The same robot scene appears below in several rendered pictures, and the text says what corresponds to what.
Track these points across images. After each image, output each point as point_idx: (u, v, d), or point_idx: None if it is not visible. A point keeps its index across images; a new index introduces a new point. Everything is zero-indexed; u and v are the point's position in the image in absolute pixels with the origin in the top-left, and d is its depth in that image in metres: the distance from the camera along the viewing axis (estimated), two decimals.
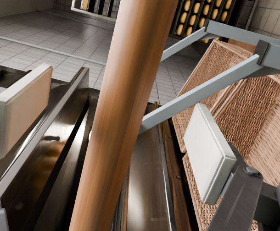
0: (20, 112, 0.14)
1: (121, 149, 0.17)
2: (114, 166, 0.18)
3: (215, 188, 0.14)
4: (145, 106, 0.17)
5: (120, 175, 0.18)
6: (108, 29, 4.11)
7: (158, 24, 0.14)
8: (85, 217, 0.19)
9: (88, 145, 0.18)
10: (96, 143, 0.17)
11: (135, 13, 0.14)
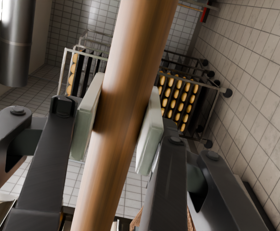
0: (93, 119, 0.16)
1: (122, 151, 0.17)
2: (115, 167, 0.18)
3: (146, 158, 0.14)
4: (146, 107, 0.17)
5: (120, 176, 0.18)
6: None
7: (158, 26, 0.14)
8: (86, 219, 0.19)
9: (89, 147, 0.18)
10: (97, 145, 0.17)
11: (135, 15, 0.14)
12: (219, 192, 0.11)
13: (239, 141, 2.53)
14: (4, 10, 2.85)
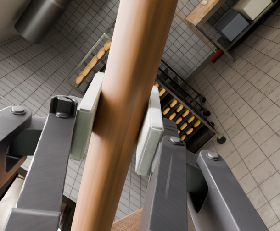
0: (92, 119, 0.16)
1: (122, 151, 0.17)
2: (115, 167, 0.18)
3: (146, 158, 0.14)
4: (146, 107, 0.17)
5: (120, 176, 0.18)
6: (90, 75, 4.40)
7: (157, 26, 0.14)
8: (86, 219, 0.19)
9: (89, 147, 0.18)
10: (97, 145, 0.17)
11: (135, 15, 0.14)
12: (219, 192, 0.11)
13: None
14: None
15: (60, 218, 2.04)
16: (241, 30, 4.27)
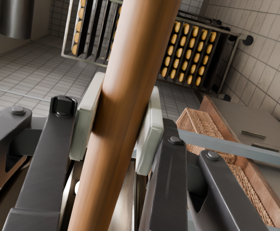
0: (92, 118, 0.16)
1: (122, 150, 0.17)
2: (114, 167, 0.18)
3: (146, 158, 0.14)
4: (146, 107, 0.17)
5: (120, 176, 0.18)
6: (99, 58, 4.28)
7: (160, 26, 0.14)
8: (84, 219, 0.19)
9: (88, 146, 0.18)
10: (97, 144, 0.17)
11: (138, 15, 0.14)
12: (219, 192, 0.11)
13: (265, 84, 2.30)
14: None
15: None
16: None
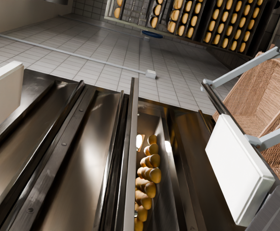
0: None
1: None
2: None
3: (251, 209, 0.13)
4: None
5: None
6: (128, 34, 4.20)
7: None
8: None
9: None
10: None
11: None
12: None
13: None
14: None
15: (160, 120, 1.78)
16: None
